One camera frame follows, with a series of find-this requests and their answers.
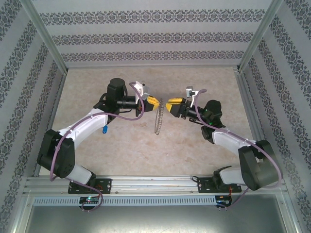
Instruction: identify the aluminium left side rail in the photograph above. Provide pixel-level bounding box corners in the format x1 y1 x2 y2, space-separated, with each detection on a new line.
34 70 68 177

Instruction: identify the aluminium right frame post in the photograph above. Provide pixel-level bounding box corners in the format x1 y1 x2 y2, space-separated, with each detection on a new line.
237 0 284 72

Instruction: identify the aluminium mounting rail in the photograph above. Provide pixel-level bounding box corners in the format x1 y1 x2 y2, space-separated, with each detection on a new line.
23 175 286 195

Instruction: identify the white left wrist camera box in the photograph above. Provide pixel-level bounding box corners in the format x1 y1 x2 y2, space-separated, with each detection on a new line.
133 81 151 101

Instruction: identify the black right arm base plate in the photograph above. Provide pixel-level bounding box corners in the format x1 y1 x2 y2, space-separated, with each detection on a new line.
197 176 242 194

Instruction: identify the grey metal sheet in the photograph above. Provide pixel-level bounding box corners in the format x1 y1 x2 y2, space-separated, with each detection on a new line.
24 205 296 233

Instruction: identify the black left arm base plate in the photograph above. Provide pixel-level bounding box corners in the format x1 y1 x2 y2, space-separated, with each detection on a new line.
68 178 112 195

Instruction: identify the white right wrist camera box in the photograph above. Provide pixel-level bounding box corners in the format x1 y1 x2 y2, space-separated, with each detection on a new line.
185 86 200 107

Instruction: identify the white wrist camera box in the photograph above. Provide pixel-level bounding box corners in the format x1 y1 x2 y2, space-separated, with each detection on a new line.
185 86 200 107
133 81 151 101

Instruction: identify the aluminium back rail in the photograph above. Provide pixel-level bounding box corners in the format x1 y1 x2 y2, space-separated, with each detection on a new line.
67 64 240 70

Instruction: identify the aluminium frame post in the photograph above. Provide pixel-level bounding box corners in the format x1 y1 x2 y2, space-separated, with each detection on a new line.
20 0 68 73
237 0 284 72

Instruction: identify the aluminium left frame post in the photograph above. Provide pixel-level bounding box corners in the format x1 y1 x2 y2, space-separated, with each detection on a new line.
20 0 68 73

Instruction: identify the left circuit board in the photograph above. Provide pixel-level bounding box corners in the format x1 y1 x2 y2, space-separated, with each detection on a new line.
79 196 100 204

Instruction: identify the aluminium right side rail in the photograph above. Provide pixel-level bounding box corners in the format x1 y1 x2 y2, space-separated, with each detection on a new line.
233 67 275 174

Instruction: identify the slotted grey cable duct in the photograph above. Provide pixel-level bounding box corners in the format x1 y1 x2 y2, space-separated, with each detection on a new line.
33 196 217 206

